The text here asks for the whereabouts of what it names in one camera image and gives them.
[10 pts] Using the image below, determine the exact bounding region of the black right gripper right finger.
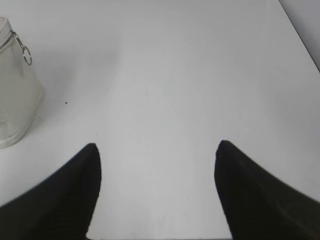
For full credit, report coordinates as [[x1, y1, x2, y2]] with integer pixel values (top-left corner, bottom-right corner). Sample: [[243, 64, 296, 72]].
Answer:
[[214, 140, 320, 240]]

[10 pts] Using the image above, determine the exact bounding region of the cream canvas zipper bag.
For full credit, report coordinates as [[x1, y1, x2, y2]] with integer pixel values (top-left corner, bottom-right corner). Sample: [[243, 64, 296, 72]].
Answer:
[[0, 16, 45, 149]]

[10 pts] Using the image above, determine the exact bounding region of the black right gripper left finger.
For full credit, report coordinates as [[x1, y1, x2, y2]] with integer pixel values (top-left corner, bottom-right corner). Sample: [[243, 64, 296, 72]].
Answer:
[[0, 143, 102, 240]]

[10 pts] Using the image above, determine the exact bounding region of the metal zipper pull with ring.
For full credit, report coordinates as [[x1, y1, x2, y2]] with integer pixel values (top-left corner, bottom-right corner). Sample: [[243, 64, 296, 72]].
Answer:
[[11, 30, 33, 66]]

